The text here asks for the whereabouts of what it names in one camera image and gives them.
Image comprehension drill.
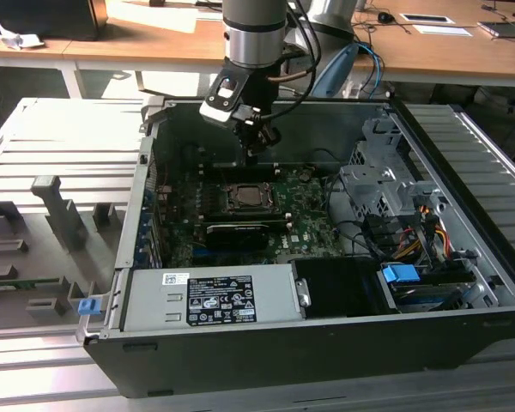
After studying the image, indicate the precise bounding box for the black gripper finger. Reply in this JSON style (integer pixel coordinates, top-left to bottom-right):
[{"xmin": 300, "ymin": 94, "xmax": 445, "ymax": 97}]
[
  {"xmin": 254, "ymin": 123, "xmax": 283, "ymax": 154},
  {"xmin": 234, "ymin": 118, "xmax": 264, "ymax": 167}
]

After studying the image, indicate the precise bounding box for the metal socket cover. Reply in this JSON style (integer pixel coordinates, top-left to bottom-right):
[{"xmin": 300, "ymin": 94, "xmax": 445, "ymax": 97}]
[{"xmin": 226, "ymin": 180, "xmax": 278, "ymax": 215}]

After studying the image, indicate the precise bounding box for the CPU socket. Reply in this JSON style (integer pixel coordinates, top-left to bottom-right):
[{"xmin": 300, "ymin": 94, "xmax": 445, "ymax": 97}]
[{"xmin": 216, "ymin": 179, "xmax": 282, "ymax": 215}]

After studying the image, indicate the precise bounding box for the pale blue teach pendant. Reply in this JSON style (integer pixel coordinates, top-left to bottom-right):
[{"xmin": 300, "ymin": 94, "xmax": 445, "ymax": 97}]
[{"xmin": 311, "ymin": 41, "xmax": 362, "ymax": 98}]

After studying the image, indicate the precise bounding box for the black graphics card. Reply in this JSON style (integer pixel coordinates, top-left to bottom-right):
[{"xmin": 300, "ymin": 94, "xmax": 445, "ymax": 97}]
[{"xmin": 201, "ymin": 209, "xmax": 287, "ymax": 252}]

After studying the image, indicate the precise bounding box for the green motherboard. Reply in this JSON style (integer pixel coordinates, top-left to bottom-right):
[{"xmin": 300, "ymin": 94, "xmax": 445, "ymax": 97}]
[{"xmin": 154, "ymin": 165, "xmax": 347, "ymax": 267}]

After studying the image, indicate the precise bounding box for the silver metal drive cage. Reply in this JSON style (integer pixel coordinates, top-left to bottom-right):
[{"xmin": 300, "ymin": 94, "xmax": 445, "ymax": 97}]
[{"xmin": 338, "ymin": 118, "xmax": 447, "ymax": 224}]

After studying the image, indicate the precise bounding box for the wooden desk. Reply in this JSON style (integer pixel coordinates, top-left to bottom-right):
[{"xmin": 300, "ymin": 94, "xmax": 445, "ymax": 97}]
[
  {"xmin": 351, "ymin": 0, "xmax": 515, "ymax": 87},
  {"xmin": 0, "ymin": 16, "xmax": 231, "ymax": 74}
]

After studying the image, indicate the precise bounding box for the black plastic shroud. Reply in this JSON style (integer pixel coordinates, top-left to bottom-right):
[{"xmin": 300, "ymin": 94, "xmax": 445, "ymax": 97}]
[{"xmin": 291, "ymin": 255, "xmax": 398, "ymax": 319}]

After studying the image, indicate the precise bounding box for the grey power supply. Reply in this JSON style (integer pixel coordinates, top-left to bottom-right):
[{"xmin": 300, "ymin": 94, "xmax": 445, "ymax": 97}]
[{"xmin": 122, "ymin": 264, "xmax": 311, "ymax": 334}]

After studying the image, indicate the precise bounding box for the blue disk carrier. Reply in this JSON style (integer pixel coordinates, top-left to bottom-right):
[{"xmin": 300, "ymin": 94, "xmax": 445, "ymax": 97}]
[{"xmin": 380, "ymin": 264, "xmax": 421, "ymax": 285}]

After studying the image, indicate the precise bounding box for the grey parts rack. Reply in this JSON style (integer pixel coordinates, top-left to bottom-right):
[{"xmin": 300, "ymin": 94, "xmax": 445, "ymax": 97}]
[{"xmin": 0, "ymin": 175, "xmax": 128, "ymax": 319}]

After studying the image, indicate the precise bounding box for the black open PC case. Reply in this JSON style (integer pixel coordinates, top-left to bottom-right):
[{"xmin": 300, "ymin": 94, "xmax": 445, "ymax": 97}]
[{"xmin": 76, "ymin": 96, "xmax": 515, "ymax": 398}]

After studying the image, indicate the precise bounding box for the blue case latch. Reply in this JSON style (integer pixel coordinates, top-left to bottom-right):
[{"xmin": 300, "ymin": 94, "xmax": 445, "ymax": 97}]
[{"xmin": 77, "ymin": 298, "xmax": 102, "ymax": 318}]

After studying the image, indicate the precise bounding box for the grey disk drive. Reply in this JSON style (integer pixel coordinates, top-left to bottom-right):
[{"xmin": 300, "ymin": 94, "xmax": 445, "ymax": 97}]
[{"xmin": 388, "ymin": 270, "xmax": 477, "ymax": 313}]

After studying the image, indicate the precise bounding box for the dark notebook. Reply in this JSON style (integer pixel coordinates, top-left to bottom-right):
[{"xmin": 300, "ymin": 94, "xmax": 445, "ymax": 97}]
[{"xmin": 477, "ymin": 20, "xmax": 515, "ymax": 42}]

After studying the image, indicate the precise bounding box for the crumpled white paper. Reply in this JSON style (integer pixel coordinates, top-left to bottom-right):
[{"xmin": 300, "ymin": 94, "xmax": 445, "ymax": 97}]
[{"xmin": 0, "ymin": 23, "xmax": 46, "ymax": 51}]

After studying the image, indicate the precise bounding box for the green RAM stick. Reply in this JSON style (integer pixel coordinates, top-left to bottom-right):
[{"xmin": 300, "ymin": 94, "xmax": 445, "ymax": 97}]
[{"xmin": 0, "ymin": 278, "xmax": 62, "ymax": 290}]

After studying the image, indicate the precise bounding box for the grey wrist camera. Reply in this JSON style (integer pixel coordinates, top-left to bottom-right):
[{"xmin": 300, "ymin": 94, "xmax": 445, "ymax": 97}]
[{"xmin": 198, "ymin": 72, "xmax": 251, "ymax": 126}]

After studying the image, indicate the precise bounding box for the blue cable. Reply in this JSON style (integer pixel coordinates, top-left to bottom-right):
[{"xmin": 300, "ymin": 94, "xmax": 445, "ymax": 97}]
[{"xmin": 357, "ymin": 42, "xmax": 387, "ymax": 102}]

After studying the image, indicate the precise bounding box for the black wire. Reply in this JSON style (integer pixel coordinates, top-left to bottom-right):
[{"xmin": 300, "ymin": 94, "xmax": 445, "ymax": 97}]
[{"xmin": 325, "ymin": 148, "xmax": 385, "ymax": 261}]

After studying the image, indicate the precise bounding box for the yellow red wire bundle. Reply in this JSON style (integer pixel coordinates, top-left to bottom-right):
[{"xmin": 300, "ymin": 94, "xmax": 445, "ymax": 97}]
[{"xmin": 394, "ymin": 205, "xmax": 451, "ymax": 261}]

